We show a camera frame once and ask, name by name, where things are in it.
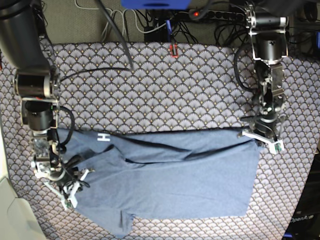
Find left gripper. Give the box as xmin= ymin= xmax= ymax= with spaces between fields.
xmin=247 ymin=110 xmax=279 ymax=140

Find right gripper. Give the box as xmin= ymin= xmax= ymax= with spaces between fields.
xmin=33 ymin=154 xmax=80 ymax=190

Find blue T-shirt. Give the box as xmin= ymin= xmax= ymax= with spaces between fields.
xmin=62 ymin=129 xmax=261 ymax=237

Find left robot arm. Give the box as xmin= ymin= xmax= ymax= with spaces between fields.
xmin=233 ymin=0 xmax=289 ymax=142

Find fan patterned table cloth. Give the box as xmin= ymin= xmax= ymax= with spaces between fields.
xmin=0 ymin=42 xmax=320 ymax=240

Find black OpenArm case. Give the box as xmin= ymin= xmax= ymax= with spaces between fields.
xmin=282 ymin=153 xmax=320 ymax=240

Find red black clamp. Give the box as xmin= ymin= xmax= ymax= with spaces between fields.
xmin=169 ymin=43 xmax=179 ymax=58

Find black power strip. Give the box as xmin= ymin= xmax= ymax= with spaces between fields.
xmin=188 ymin=9 xmax=245 ymax=22

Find blue plastic box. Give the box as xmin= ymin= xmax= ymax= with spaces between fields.
xmin=121 ymin=0 xmax=191 ymax=10

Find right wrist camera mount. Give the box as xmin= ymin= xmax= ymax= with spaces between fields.
xmin=42 ymin=168 xmax=95 ymax=210

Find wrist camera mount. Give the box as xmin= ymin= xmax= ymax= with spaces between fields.
xmin=42 ymin=168 xmax=95 ymax=210
xmin=239 ymin=116 xmax=285 ymax=155

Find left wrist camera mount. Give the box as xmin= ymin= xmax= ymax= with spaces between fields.
xmin=239 ymin=116 xmax=285 ymax=155

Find white cables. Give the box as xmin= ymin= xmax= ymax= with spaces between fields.
xmin=74 ymin=0 xmax=168 ymax=42

